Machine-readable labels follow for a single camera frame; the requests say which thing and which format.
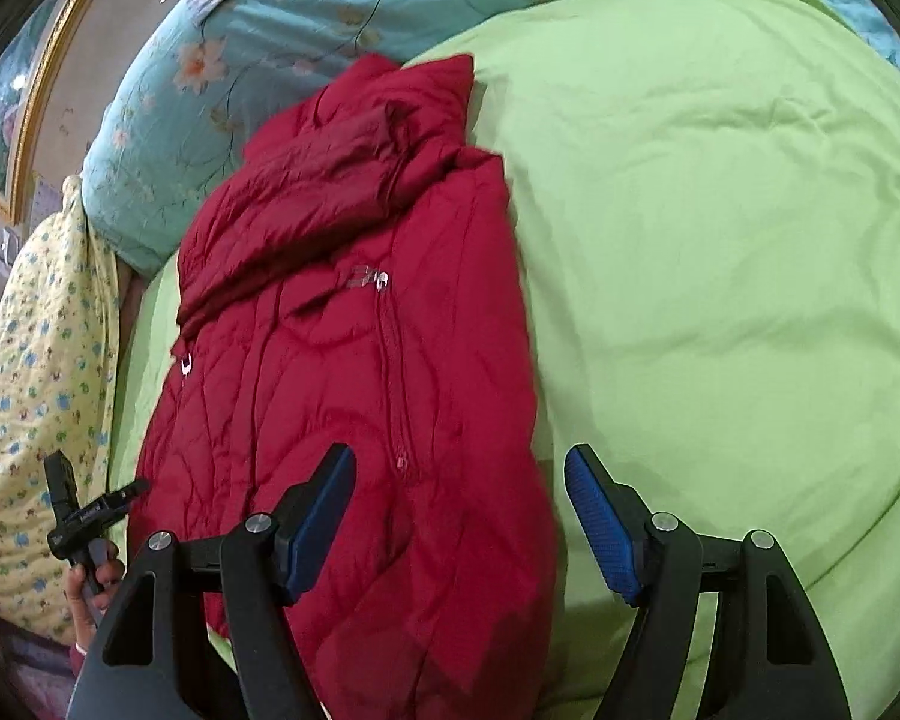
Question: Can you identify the red puffer jacket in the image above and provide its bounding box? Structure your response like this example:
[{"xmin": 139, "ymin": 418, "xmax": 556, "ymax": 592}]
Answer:
[{"xmin": 128, "ymin": 54, "xmax": 556, "ymax": 718}]

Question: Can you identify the left forearm pink sleeve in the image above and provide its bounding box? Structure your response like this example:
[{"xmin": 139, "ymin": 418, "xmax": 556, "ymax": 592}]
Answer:
[{"xmin": 69, "ymin": 642, "xmax": 89, "ymax": 678}]

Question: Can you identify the person's left hand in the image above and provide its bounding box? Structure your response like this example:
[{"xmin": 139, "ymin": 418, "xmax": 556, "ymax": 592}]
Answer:
[{"xmin": 64, "ymin": 539, "xmax": 126, "ymax": 655}]

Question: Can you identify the yellow floral blanket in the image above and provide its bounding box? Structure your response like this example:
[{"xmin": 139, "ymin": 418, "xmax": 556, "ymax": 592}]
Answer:
[{"xmin": 0, "ymin": 176, "xmax": 121, "ymax": 644}]

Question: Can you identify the gold framed picture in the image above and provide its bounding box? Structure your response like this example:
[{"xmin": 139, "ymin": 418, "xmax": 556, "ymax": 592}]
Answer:
[{"xmin": 0, "ymin": 0, "xmax": 94, "ymax": 226}]

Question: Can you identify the teal floral quilt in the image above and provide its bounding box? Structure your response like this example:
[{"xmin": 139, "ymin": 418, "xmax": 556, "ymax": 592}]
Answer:
[{"xmin": 80, "ymin": 0, "xmax": 900, "ymax": 275}]

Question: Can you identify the light green bed sheet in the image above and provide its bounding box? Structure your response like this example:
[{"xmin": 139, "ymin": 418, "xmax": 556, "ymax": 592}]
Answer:
[{"xmin": 108, "ymin": 0, "xmax": 900, "ymax": 720}]

